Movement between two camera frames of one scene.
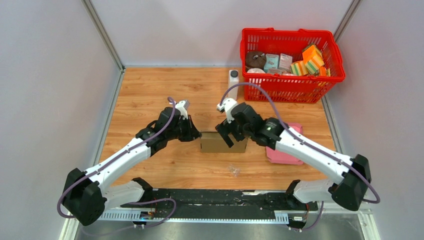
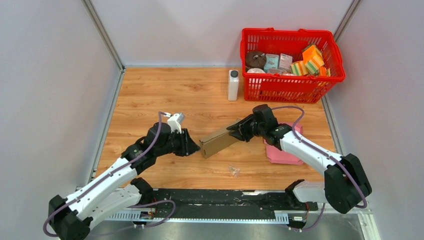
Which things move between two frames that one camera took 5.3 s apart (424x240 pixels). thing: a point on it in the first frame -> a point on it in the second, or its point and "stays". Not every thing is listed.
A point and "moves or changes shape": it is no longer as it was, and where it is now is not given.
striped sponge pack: [299, 68] stays
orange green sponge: [313, 59] stays
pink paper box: [275, 156] stays
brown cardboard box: [212, 142] moves or changes shape
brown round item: [255, 59] stays
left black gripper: [193, 134] -> [188, 146]
